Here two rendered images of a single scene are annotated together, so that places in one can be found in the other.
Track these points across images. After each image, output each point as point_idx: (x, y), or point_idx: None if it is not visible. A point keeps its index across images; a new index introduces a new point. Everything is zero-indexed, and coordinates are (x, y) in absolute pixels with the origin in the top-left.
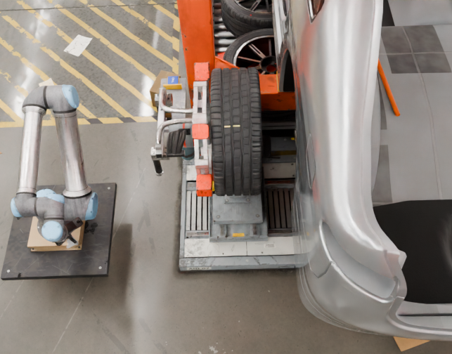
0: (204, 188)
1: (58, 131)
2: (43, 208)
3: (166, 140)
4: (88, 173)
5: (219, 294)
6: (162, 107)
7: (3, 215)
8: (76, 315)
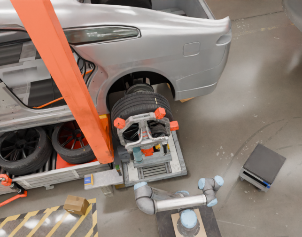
0: (177, 123)
1: (159, 196)
2: (210, 184)
3: (162, 131)
4: None
5: (193, 155)
6: (141, 140)
7: None
8: (222, 219)
